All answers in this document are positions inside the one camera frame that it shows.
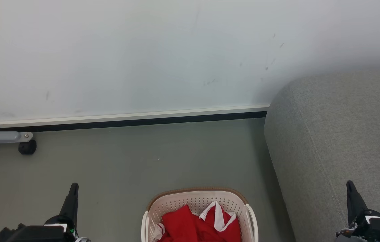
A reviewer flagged white and black baseboard strip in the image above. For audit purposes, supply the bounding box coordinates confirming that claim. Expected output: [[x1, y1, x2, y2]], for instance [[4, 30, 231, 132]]
[[0, 105, 270, 132]]

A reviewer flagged black caster wheel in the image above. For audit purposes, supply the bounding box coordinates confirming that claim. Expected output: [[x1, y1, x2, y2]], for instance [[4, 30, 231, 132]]
[[18, 139, 37, 155]]

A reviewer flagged white perforated laundry basket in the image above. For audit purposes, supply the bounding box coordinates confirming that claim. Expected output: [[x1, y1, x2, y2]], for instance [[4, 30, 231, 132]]
[[141, 187, 259, 242]]

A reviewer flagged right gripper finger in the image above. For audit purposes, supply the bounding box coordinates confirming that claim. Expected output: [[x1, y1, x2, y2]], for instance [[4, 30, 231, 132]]
[[347, 181, 368, 225]]

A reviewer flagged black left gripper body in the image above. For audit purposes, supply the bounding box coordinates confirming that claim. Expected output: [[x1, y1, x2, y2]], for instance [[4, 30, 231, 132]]
[[15, 215, 89, 242]]

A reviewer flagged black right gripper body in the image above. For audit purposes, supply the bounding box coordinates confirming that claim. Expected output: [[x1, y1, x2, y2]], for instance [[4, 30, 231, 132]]
[[336, 210, 380, 242]]

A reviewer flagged red garment with striped trim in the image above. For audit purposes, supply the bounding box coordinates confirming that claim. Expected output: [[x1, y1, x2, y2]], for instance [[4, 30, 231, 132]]
[[156, 205, 208, 242]]

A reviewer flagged red shirt with white collar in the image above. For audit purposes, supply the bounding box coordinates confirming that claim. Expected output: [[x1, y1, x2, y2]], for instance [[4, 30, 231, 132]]
[[198, 201, 242, 242]]

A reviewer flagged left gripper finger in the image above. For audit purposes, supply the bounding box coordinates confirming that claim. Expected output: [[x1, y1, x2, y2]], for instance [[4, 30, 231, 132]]
[[59, 183, 79, 223]]

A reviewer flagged grey fabric sofa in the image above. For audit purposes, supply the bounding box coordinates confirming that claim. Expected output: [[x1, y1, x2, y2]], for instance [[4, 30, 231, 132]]
[[264, 69, 380, 242]]

